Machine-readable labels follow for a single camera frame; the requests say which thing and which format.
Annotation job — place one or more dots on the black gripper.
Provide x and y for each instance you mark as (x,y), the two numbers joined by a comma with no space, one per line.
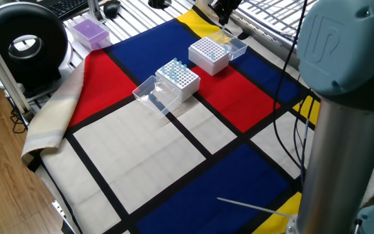
(230,3)

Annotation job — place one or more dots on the white pipette tip box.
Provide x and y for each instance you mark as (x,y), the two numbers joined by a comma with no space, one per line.
(191,89)
(206,57)

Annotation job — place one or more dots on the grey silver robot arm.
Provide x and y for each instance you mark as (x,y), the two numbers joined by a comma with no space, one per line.
(346,65)

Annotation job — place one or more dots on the black round object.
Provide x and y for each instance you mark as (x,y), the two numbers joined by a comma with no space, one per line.
(157,3)

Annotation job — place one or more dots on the black computer mouse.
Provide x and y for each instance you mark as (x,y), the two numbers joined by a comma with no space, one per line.
(111,8)

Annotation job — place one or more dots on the clear box purple tip rack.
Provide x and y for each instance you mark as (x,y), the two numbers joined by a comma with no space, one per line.
(89,32)

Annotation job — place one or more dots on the black keyboard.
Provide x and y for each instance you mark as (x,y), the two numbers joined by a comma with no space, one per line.
(67,6)

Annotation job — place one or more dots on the colour block tablecloth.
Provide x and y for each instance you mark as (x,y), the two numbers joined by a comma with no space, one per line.
(141,156)

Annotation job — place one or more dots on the black round machine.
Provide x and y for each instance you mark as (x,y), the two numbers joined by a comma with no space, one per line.
(44,58)

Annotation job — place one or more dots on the aluminium profile frame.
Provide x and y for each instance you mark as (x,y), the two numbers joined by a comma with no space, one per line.
(2,71)

